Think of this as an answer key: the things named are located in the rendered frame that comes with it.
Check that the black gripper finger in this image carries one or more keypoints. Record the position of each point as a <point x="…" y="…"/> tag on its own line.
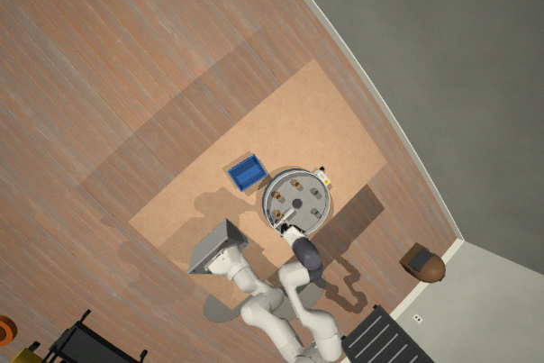
<point x="289" y="225"/>
<point x="283" y="226"/>

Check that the blue shallow tray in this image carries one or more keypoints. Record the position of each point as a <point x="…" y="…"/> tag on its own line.
<point x="247" y="173"/>

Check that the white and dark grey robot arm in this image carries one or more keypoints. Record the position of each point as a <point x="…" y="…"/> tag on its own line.
<point x="258" y="311"/>

